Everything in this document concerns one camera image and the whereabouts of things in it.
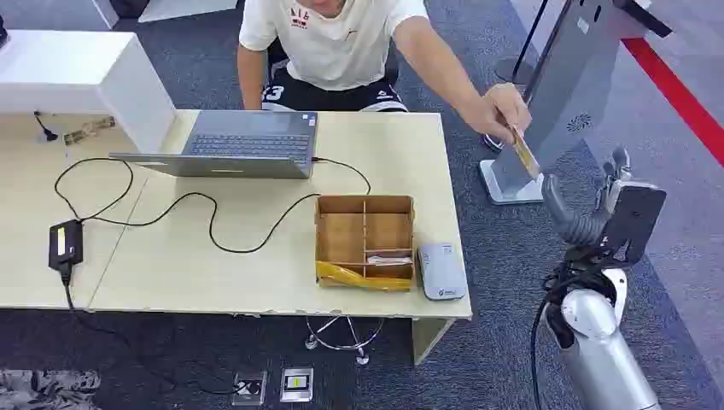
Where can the person's left hand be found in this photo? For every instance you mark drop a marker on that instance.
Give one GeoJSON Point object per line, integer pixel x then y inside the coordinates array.
{"type": "Point", "coordinates": [498, 113]}

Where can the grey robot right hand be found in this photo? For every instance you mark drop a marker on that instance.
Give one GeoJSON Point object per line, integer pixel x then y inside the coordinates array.
{"type": "Point", "coordinates": [633, 220]}

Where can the yellow card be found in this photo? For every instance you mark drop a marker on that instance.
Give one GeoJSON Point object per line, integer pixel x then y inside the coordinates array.
{"type": "Point", "coordinates": [527, 155]}

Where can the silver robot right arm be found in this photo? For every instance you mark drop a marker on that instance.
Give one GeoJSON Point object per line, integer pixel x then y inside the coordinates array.
{"type": "Point", "coordinates": [599, 351]}

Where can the black pole stand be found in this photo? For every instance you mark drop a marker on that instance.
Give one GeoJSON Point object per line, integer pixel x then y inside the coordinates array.
{"type": "Point", "coordinates": [517, 68]}

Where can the grey kiosk stand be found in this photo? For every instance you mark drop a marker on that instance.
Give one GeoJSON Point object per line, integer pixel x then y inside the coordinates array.
{"type": "Point", "coordinates": [571, 73]}

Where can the grey card reader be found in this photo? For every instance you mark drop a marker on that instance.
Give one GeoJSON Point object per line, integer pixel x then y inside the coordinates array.
{"type": "Point", "coordinates": [441, 271]}

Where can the person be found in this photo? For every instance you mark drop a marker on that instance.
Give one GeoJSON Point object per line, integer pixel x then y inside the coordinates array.
{"type": "Point", "coordinates": [333, 45]}

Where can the white card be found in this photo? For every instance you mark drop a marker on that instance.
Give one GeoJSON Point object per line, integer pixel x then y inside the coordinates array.
{"type": "Point", "coordinates": [389, 260]}

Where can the wooden card box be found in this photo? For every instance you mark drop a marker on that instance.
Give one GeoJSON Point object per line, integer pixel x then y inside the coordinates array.
{"type": "Point", "coordinates": [345, 232]}

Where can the yellow tape strip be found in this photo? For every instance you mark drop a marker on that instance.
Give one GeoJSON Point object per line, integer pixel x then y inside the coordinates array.
{"type": "Point", "coordinates": [350, 278]}

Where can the grey laptop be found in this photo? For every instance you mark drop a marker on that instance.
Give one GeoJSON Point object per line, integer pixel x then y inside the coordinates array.
{"type": "Point", "coordinates": [249, 144]}

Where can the metal chair base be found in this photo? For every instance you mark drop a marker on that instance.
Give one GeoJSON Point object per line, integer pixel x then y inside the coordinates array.
{"type": "Point", "coordinates": [345, 342]}

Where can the floor socket with closed lid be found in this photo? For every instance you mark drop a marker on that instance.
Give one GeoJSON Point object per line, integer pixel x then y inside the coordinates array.
{"type": "Point", "coordinates": [297, 385]}

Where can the pale wooden desk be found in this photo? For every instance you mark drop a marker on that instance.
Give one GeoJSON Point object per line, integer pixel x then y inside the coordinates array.
{"type": "Point", "coordinates": [28, 226]}
{"type": "Point", "coordinates": [186, 277]}

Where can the floor socket with plug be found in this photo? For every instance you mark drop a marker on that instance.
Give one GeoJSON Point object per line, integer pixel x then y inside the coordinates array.
{"type": "Point", "coordinates": [249, 388]}

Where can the brown patterned strip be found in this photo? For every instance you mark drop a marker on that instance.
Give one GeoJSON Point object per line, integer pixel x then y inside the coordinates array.
{"type": "Point", "coordinates": [89, 130]}

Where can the white cabinet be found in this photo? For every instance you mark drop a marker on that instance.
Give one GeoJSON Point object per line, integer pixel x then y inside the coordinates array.
{"type": "Point", "coordinates": [73, 73]}

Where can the black power adapter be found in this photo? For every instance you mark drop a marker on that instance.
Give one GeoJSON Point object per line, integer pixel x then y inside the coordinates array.
{"type": "Point", "coordinates": [66, 243]}

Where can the grey patterned cloth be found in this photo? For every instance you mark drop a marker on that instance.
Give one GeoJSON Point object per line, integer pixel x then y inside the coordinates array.
{"type": "Point", "coordinates": [45, 390]}

